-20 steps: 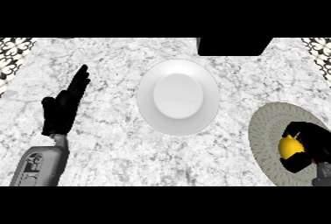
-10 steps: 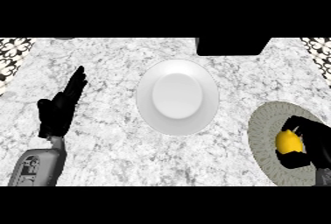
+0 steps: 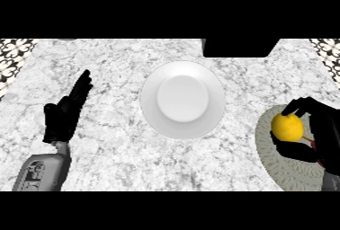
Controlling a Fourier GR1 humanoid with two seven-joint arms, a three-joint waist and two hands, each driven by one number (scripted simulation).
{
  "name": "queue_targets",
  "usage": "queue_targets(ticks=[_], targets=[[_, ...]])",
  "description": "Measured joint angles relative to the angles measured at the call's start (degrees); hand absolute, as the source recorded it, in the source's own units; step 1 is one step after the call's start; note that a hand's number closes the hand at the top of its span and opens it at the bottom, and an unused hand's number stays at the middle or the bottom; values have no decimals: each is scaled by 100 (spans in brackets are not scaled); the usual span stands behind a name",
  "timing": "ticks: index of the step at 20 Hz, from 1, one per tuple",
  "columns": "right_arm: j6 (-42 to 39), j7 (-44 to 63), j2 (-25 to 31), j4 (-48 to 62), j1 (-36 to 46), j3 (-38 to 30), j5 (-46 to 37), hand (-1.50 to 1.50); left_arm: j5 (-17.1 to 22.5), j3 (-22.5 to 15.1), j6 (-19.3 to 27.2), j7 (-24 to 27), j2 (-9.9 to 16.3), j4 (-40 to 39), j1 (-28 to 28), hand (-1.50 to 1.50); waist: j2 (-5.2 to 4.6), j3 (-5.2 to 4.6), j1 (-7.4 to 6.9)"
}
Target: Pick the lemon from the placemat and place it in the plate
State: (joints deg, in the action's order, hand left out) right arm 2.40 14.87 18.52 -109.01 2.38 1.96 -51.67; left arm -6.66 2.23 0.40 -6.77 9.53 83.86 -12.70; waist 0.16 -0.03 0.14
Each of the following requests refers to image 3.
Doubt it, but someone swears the white oval plate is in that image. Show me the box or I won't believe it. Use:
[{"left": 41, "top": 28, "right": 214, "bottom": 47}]
[{"left": 139, "top": 60, "right": 228, "bottom": 140}]

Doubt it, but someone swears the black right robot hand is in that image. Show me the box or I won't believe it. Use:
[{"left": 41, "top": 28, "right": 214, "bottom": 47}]
[{"left": 269, "top": 96, "right": 340, "bottom": 178}]

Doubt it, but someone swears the grey round placemat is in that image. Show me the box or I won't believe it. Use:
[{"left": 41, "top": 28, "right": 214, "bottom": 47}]
[{"left": 254, "top": 103, "right": 327, "bottom": 192}]

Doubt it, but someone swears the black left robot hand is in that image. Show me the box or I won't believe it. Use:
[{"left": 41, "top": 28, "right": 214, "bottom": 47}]
[{"left": 41, "top": 69, "right": 95, "bottom": 144}]

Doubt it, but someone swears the yellow lemon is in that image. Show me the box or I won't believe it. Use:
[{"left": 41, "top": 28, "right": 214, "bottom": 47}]
[{"left": 269, "top": 112, "right": 306, "bottom": 143}]

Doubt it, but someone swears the black appliance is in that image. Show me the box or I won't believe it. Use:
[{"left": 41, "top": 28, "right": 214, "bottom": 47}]
[{"left": 201, "top": 39, "right": 281, "bottom": 58}]

